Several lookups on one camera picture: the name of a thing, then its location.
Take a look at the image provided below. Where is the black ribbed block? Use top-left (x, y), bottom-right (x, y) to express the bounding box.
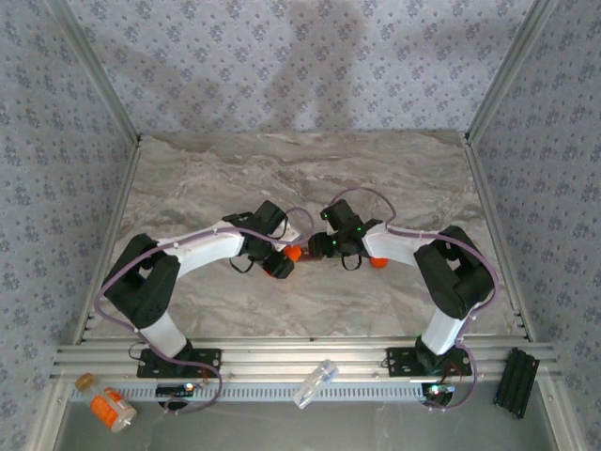
top-left (491, 347), bottom-right (540, 420)

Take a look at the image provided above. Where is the clear plastic case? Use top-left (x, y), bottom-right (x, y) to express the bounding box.
top-left (291, 359), bottom-right (340, 410)

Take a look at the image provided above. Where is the orange pill bottle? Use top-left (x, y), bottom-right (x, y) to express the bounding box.
top-left (263, 243), bottom-right (305, 279)

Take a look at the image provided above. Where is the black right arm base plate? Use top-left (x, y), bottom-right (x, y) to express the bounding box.
top-left (385, 346), bottom-right (473, 378)

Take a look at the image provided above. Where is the aluminium side rail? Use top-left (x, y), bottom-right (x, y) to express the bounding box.
top-left (69, 139), bottom-right (143, 344)
top-left (462, 138), bottom-right (536, 342)

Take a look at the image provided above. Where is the aluminium corner post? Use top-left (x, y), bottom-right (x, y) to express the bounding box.
top-left (463, 0), bottom-right (562, 142)
top-left (44, 0), bottom-right (143, 145)

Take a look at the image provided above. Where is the clear bottle with orange label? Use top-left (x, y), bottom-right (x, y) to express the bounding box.
top-left (88, 385), bottom-right (138, 434)

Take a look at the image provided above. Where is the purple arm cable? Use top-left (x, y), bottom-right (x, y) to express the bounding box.
top-left (326, 186), bottom-right (501, 413)
top-left (93, 206), bottom-right (316, 417)

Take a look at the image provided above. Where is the small cork-topped jar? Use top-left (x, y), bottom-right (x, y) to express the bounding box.
top-left (74, 372), bottom-right (98, 395)

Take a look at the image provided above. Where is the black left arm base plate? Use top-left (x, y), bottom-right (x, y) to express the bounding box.
top-left (136, 347), bottom-right (223, 380)

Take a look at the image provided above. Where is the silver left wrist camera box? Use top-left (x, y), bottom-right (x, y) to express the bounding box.
top-left (276, 219), bottom-right (302, 244)

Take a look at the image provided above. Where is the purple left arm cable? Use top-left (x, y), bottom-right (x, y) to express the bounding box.
top-left (93, 206), bottom-right (316, 417)

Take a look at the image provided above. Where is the small black controller board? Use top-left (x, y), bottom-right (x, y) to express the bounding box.
top-left (155, 382), bottom-right (196, 397)
top-left (421, 382), bottom-right (456, 400)

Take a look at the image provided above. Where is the slotted grey cable duct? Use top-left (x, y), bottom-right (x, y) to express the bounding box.
top-left (100, 381), bottom-right (429, 404)

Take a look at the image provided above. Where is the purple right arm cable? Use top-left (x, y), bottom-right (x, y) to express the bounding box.
top-left (326, 186), bottom-right (501, 413)

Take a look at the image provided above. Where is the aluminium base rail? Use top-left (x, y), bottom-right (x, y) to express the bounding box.
top-left (49, 335), bottom-right (562, 382)

